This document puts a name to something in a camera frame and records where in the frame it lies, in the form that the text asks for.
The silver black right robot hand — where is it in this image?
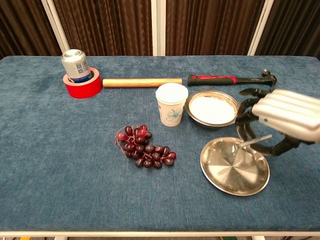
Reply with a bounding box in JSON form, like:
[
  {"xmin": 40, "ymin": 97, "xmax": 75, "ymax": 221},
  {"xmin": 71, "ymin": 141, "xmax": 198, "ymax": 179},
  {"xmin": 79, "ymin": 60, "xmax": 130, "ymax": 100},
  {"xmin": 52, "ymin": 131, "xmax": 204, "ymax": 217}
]
[{"xmin": 235, "ymin": 87, "xmax": 320, "ymax": 157}]

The metal spoon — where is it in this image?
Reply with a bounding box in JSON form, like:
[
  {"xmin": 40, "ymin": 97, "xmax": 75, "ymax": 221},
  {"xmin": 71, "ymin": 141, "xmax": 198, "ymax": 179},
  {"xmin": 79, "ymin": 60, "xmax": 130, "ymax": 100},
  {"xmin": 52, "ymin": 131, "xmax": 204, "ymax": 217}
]
[{"xmin": 224, "ymin": 134, "xmax": 273, "ymax": 156}]

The stainless steel plate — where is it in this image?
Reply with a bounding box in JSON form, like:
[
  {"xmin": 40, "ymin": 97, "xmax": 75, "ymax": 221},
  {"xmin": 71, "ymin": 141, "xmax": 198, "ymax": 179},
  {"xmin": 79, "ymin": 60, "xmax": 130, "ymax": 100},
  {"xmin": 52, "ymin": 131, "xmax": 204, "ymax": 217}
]
[{"xmin": 199, "ymin": 136, "xmax": 271, "ymax": 197}]

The stainless steel bowl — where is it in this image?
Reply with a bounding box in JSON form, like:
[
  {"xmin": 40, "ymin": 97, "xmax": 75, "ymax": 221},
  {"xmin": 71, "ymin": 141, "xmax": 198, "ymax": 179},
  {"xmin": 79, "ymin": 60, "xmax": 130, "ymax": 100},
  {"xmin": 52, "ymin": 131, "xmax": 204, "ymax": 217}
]
[{"xmin": 186, "ymin": 90, "xmax": 242, "ymax": 130}]

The white floral paper cup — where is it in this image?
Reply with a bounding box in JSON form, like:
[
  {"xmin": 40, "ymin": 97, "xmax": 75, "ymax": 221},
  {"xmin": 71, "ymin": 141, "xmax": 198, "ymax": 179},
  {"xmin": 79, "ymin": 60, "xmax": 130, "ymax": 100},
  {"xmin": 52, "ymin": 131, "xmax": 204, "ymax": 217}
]
[{"xmin": 155, "ymin": 83, "xmax": 189, "ymax": 128}]

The black red claw hammer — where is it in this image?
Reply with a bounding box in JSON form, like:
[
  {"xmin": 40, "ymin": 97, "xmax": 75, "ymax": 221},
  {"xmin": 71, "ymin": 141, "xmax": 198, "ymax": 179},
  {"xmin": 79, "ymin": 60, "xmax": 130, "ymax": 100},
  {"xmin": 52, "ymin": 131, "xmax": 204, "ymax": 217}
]
[{"xmin": 187, "ymin": 68, "xmax": 278, "ymax": 91}]

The brown pleated curtain panel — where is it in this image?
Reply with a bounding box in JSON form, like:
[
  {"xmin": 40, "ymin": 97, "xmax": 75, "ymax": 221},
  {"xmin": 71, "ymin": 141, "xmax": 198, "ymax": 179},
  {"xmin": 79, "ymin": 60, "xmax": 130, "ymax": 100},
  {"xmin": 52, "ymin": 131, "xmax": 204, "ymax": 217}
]
[
  {"xmin": 53, "ymin": 0, "xmax": 153, "ymax": 56},
  {"xmin": 165, "ymin": 0, "xmax": 266, "ymax": 56},
  {"xmin": 254, "ymin": 0, "xmax": 320, "ymax": 60},
  {"xmin": 0, "ymin": 0, "xmax": 62, "ymax": 60}
]

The bunch of purple grapes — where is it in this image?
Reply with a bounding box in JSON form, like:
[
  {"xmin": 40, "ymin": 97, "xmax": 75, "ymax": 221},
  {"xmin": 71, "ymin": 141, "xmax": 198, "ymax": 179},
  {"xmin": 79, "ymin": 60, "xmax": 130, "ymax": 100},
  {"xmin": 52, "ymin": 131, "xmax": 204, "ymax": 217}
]
[{"xmin": 114, "ymin": 124, "xmax": 178, "ymax": 169}]

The wooden rolling pin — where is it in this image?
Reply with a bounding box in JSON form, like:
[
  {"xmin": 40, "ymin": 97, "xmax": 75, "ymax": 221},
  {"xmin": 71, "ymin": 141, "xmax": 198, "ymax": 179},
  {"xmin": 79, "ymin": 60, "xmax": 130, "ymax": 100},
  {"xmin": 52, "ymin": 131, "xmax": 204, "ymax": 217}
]
[{"xmin": 102, "ymin": 77, "xmax": 183, "ymax": 89}]

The red tape roll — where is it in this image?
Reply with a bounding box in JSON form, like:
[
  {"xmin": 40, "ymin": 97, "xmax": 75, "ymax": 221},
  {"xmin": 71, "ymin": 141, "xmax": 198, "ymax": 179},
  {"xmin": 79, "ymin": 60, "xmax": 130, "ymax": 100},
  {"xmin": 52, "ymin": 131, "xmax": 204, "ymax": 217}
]
[{"xmin": 62, "ymin": 66, "xmax": 103, "ymax": 99}]

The silver blue drink can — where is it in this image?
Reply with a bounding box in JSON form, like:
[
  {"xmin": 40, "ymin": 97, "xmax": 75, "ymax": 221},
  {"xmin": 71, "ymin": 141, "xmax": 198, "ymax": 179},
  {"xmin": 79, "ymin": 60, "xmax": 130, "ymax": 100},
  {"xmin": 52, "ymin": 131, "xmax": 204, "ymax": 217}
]
[{"xmin": 61, "ymin": 49, "xmax": 91, "ymax": 83}]

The blue table cloth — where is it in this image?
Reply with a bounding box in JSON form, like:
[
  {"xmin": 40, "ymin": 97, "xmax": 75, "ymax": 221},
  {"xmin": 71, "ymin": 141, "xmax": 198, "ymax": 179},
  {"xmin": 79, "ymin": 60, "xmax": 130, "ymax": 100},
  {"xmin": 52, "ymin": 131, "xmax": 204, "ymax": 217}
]
[{"xmin": 0, "ymin": 55, "xmax": 320, "ymax": 232}]

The white partition post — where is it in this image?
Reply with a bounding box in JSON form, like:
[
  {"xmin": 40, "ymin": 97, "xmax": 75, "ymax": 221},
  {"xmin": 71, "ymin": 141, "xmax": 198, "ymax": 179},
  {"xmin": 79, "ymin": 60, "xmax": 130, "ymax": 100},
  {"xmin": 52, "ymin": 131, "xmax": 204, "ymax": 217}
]
[
  {"xmin": 41, "ymin": 0, "xmax": 71, "ymax": 55},
  {"xmin": 151, "ymin": 0, "xmax": 167, "ymax": 57},
  {"xmin": 247, "ymin": 0, "xmax": 275, "ymax": 56}
]

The white table frame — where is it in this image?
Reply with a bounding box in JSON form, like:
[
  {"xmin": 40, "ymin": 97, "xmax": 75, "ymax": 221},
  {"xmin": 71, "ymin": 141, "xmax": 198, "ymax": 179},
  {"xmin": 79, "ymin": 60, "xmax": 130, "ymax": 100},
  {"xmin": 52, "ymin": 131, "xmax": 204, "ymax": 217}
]
[{"xmin": 0, "ymin": 229, "xmax": 320, "ymax": 240}]

